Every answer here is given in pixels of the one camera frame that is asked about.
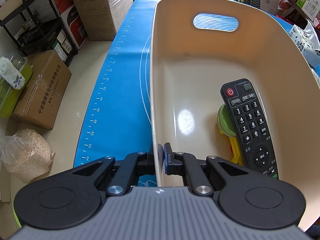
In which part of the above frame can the white patterned tissue pack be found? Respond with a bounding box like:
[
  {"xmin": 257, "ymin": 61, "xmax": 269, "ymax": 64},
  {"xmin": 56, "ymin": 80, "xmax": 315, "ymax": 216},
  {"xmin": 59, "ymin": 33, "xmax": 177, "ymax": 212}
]
[{"xmin": 289, "ymin": 21, "xmax": 320, "ymax": 68}]

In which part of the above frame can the green plastic container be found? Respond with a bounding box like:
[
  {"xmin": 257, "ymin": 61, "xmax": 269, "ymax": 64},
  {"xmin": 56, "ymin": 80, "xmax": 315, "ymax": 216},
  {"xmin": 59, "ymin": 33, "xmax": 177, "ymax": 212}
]
[{"xmin": 1, "ymin": 52, "xmax": 33, "ymax": 118}]

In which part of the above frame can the green and white carton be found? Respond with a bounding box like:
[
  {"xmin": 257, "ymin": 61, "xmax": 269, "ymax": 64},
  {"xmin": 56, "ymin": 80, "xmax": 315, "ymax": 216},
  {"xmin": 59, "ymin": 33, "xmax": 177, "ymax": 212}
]
[{"xmin": 296, "ymin": 0, "xmax": 320, "ymax": 21}]

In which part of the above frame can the black TV remote control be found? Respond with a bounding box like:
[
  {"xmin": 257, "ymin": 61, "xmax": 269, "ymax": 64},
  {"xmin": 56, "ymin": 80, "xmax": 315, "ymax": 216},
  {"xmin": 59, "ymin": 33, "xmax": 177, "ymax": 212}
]
[{"xmin": 220, "ymin": 78, "xmax": 279, "ymax": 179}]

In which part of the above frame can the bag of wood pellets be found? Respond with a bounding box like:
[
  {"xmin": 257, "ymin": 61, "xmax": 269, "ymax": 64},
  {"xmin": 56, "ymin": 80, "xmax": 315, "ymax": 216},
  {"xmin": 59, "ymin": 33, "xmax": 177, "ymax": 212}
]
[{"xmin": 1, "ymin": 128, "xmax": 55, "ymax": 183}]

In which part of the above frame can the red and white box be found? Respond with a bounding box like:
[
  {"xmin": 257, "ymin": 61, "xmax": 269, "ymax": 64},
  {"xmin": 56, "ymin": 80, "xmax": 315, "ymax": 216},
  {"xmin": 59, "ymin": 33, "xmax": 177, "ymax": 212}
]
[{"xmin": 53, "ymin": 0, "xmax": 88, "ymax": 50}]

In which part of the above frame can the white rolled towel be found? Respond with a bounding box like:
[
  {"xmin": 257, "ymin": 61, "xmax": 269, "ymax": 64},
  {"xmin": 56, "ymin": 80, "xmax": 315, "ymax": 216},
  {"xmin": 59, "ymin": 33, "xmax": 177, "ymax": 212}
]
[{"xmin": 0, "ymin": 57, "xmax": 25, "ymax": 90}]

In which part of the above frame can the black metal shelf rack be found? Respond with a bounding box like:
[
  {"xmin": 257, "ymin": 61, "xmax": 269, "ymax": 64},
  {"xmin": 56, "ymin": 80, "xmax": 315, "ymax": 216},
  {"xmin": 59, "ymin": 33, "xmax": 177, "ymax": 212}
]
[{"xmin": 1, "ymin": 0, "xmax": 78, "ymax": 66}]

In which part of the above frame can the blue silicone measuring mat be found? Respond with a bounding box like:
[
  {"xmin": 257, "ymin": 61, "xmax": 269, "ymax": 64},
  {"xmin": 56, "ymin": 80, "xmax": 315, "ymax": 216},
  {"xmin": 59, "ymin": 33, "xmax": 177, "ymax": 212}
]
[{"xmin": 73, "ymin": 0, "xmax": 295, "ymax": 188}]

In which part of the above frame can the large wrapped cardboard box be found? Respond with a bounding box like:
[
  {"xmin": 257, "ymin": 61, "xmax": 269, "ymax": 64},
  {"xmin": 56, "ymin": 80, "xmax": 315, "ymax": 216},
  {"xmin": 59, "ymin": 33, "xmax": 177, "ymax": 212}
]
[{"xmin": 73, "ymin": 0, "xmax": 133, "ymax": 41}]

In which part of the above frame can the beige plastic storage bin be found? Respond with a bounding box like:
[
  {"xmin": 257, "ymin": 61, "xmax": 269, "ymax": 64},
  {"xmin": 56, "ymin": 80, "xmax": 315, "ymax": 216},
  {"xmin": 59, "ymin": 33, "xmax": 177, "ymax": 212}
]
[{"xmin": 150, "ymin": 0, "xmax": 319, "ymax": 230}]

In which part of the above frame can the brown cardboard box with text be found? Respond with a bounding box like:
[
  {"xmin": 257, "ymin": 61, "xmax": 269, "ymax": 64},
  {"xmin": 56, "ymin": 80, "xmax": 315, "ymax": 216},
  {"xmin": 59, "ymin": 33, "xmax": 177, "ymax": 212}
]
[{"xmin": 12, "ymin": 50, "xmax": 72, "ymax": 130}]

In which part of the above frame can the green and yellow toy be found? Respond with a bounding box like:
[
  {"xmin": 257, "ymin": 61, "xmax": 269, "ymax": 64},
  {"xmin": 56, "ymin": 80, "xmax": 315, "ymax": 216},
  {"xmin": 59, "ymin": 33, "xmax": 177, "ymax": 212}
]
[{"xmin": 216, "ymin": 103, "xmax": 244, "ymax": 166}]

